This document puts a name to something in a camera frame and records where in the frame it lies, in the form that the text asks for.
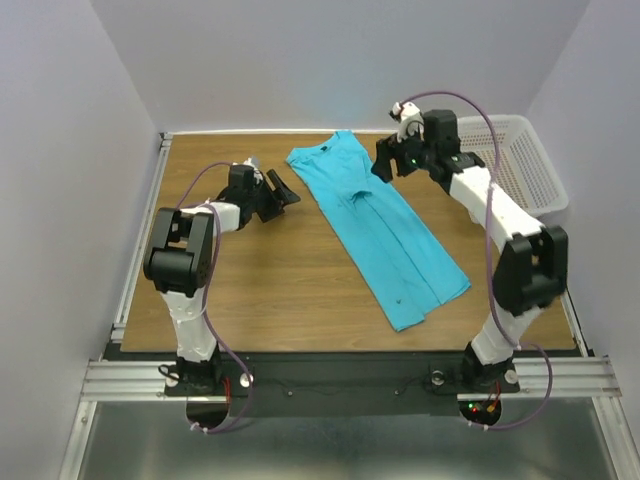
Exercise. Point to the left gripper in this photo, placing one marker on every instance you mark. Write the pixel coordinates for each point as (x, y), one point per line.
(281, 196)

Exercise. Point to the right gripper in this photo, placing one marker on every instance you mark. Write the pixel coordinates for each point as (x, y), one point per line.
(384, 149)

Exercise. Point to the turquoise t-shirt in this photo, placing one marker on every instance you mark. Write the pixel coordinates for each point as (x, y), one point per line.
(406, 268)

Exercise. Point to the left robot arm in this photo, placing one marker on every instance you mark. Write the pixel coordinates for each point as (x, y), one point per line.
(180, 260)

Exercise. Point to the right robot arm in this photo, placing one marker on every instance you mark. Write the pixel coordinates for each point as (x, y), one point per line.
(532, 268)

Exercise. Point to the white plastic basket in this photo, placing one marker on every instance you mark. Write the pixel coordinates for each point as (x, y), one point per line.
(526, 173)

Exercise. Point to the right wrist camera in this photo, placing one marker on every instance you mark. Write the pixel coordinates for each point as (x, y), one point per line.
(410, 120)

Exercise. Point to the left aluminium side rail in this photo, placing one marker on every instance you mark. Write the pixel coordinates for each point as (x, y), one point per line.
(122, 314)

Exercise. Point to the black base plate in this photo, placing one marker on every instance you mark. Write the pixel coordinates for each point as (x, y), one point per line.
(242, 402)

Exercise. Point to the aluminium frame rail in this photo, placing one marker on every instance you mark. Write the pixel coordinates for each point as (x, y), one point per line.
(129, 381)

